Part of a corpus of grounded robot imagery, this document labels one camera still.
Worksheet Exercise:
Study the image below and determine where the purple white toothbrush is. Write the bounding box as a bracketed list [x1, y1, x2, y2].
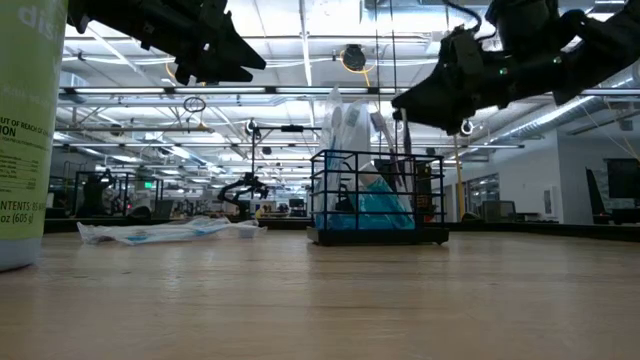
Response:
[369, 110, 401, 191]
[319, 87, 351, 231]
[342, 99, 374, 231]
[401, 108, 414, 194]

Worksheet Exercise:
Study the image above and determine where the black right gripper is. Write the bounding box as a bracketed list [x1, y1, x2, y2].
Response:
[391, 57, 507, 136]

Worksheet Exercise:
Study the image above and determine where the black right camera cable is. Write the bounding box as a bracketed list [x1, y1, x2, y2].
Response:
[442, 0, 485, 34]

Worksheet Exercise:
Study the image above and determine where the black wire caddy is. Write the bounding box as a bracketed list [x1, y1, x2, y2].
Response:
[307, 149, 450, 247]

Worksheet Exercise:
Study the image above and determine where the person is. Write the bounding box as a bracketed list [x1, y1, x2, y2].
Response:
[82, 172, 119, 217]

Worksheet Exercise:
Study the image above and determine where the teal mouthwash bottle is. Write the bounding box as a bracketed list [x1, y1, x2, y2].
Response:
[358, 162, 416, 231]

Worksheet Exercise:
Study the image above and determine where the black background rig frame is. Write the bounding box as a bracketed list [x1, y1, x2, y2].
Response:
[74, 171, 165, 219]
[251, 125, 324, 221]

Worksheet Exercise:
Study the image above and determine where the green wipes canister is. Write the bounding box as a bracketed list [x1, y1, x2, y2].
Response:
[0, 0, 69, 274]

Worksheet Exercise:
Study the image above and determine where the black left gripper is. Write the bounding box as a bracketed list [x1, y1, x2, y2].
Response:
[144, 0, 267, 86]

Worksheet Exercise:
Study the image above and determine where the black metal table frame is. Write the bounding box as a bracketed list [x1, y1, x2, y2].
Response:
[43, 217, 640, 242]

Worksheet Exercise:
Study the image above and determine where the dark monitor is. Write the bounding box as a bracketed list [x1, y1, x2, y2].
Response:
[604, 158, 640, 201]

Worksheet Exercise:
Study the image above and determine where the gray mesh chair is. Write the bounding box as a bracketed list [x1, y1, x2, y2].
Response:
[479, 199, 519, 224]

